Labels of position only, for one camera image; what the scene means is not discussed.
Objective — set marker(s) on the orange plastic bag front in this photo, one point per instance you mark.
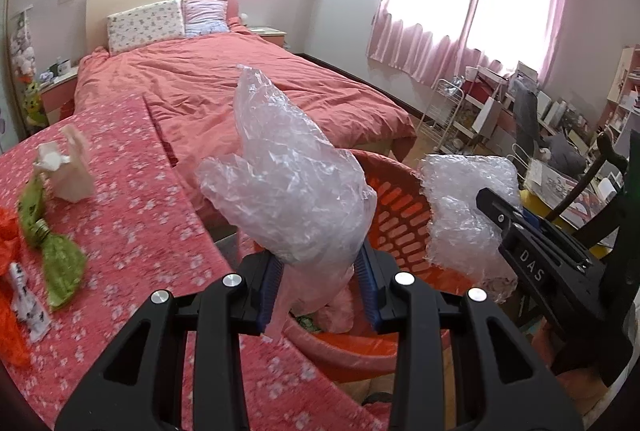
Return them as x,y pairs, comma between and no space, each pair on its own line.
13,347

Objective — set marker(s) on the pink left nightstand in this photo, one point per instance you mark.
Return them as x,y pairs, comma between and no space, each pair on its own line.
58,97

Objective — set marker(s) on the cluttered desk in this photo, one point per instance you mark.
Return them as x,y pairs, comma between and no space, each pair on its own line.
522,123

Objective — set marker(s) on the red floral table cloth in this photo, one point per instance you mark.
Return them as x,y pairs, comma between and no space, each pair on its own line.
140,233

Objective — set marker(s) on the dark wooden chair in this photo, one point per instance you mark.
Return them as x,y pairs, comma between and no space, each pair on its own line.
580,202

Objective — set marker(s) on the bed with pink duvet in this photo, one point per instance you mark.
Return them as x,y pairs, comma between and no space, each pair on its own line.
191,86

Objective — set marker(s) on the yellow-green paw print bag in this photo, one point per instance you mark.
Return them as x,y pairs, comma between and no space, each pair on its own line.
63,262

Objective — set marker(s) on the clear bubble plastic bag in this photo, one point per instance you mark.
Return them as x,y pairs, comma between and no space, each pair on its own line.
462,238

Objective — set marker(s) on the white wire rack cart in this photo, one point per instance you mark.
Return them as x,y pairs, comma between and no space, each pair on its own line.
440,122

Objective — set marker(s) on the orange plastic laundry basket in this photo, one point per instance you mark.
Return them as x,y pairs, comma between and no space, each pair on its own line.
394,300

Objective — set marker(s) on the white mug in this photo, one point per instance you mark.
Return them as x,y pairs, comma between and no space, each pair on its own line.
63,67

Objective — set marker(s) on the plush toy display tube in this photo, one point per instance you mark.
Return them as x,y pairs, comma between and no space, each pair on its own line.
24,70

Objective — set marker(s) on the white paw print wrapper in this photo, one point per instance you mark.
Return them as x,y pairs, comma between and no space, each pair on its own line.
26,306

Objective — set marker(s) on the pink striped pillow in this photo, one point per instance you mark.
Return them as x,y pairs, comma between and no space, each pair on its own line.
204,17

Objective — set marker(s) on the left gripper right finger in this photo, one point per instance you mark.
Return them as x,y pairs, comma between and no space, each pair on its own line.
501,382

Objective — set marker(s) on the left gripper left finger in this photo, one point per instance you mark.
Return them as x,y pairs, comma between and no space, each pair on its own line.
136,382

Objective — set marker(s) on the floral white pillow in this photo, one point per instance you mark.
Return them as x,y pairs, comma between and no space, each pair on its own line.
143,25

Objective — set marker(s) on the right nightstand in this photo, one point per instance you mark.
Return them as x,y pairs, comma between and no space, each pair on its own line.
270,34

